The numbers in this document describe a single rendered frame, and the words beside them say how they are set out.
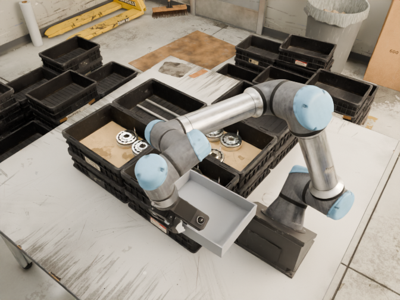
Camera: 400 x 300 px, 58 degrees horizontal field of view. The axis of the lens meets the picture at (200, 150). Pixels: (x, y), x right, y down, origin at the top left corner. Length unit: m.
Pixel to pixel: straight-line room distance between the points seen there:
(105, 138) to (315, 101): 1.12
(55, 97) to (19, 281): 1.25
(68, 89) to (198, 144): 2.12
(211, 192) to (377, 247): 1.56
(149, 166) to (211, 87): 1.60
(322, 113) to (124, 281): 0.94
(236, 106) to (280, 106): 0.13
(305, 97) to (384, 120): 2.61
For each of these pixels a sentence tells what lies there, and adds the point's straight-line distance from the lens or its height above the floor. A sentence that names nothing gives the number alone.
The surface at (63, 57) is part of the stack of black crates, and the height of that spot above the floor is 0.49.
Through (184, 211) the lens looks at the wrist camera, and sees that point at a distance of 0.98.
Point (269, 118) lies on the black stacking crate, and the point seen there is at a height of 0.83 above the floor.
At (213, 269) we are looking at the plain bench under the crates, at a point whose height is 0.70.
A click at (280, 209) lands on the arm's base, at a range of 1.42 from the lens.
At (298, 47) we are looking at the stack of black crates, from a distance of 3.38.
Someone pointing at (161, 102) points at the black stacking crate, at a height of 0.83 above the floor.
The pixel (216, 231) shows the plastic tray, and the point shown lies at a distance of 1.16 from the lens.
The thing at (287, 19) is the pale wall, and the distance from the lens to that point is 4.53.
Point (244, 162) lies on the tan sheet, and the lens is 1.67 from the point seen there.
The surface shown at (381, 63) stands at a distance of 4.06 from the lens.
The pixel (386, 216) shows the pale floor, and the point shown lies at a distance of 2.80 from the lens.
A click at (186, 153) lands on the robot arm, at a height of 1.42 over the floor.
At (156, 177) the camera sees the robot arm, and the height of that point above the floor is 1.41.
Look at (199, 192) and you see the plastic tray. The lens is 1.26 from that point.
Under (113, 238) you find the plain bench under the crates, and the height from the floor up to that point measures 0.70.
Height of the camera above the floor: 2.01
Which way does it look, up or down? 43 degrees down
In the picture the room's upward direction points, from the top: straight up
